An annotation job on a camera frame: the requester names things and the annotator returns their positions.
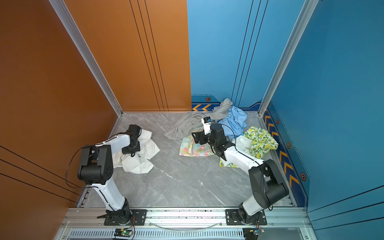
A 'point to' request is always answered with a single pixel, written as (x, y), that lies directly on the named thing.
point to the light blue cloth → (234, 123)
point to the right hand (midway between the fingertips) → (197, 132)
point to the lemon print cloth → (262, 142)
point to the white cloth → (139, 163)
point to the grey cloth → (183, 124)
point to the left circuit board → (123, 232)
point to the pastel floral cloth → (189, 147)
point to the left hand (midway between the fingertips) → (131, 148)
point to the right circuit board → (250, 233)
